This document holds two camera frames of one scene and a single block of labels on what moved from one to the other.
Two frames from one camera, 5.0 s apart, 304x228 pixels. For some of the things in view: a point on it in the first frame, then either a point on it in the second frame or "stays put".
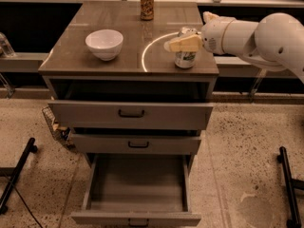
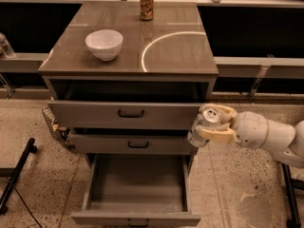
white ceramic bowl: [104, 44] stays put
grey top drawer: [130, 114] stays put
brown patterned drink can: [146, 3] stays put
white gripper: [213, 34] -> [252, 128]
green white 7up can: [186, 60] -> [206, 117]
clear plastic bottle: [6, 48] stays put
